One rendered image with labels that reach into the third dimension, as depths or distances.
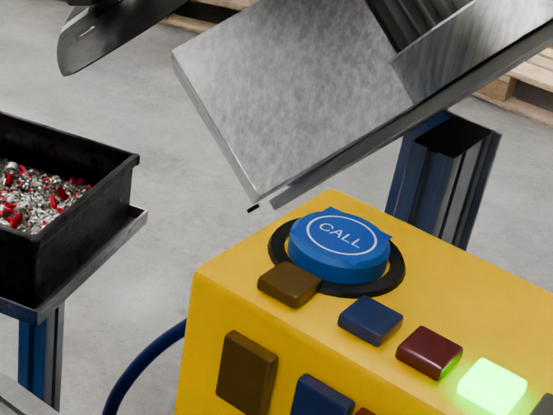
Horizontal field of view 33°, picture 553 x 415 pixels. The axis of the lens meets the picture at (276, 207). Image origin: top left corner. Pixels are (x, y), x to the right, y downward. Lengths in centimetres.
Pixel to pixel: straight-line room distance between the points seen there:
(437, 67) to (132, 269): 159
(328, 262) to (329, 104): 37
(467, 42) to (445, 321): 36
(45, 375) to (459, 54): 47
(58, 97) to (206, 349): 265
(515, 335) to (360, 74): 40
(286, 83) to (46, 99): 230
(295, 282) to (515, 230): 238
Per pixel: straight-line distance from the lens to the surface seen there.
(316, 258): 35
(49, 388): 90
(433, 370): 32
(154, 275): 219
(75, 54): 80
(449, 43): 68
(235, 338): 34
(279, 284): 34
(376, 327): 33
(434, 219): 88
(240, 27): 72
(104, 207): 80
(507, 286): 38
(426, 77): 70
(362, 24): 73
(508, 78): 347
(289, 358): 34
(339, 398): 33
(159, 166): 264
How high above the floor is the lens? 127
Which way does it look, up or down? 30 degrees down
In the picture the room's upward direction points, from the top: 10 degrees clockwise
